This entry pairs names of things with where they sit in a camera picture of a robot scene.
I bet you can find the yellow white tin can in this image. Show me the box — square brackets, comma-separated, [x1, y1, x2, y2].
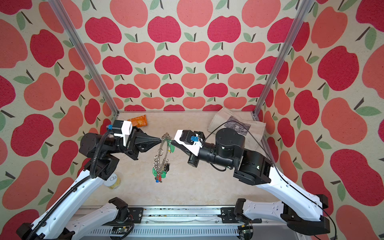
[104, 173, 121, 190]

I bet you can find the aluminium frame post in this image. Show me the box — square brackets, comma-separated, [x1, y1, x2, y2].
[48, 0, 120, 118]
[252, 0, 315, 121]

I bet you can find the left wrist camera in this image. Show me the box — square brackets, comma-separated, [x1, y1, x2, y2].
[107, 120, 133, 147]

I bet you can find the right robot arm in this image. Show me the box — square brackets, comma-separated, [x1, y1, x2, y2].
[171, 128, 331, 236]

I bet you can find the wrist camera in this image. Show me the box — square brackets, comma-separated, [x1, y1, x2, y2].
[175, 130, 204, 157]
[107, 120, 133, 147]

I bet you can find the left aluminium frame post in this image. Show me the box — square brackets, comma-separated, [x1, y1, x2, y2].
[48, 0, 120, 118]

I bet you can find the right aluminium frame post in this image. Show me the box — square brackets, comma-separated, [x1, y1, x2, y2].
[252, 0, 315, 121]

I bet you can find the orange snack packet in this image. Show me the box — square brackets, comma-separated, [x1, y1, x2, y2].
[128, 115, 148, 128]

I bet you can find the canvas Monet tote bag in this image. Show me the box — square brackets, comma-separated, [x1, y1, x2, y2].
[208, 108, 266, 155]

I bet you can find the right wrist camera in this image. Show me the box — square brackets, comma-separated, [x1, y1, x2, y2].
[175, 130, 204, 157]

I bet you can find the front aluminium rail base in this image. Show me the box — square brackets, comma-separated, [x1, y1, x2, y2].
[66, 205, 254, 240]

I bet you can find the black corrugated cable conduit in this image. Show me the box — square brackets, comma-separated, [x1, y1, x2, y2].
[25, 130, 116, 240]

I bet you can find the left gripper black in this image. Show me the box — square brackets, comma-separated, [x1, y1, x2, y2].
[107, 128, 161, 162]

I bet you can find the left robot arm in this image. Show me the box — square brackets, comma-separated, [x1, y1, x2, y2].
[16, 127, 167, 240]

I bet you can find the metal ring plate with keyrings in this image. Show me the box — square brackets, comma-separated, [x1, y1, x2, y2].
[153, 133, 175, 183]

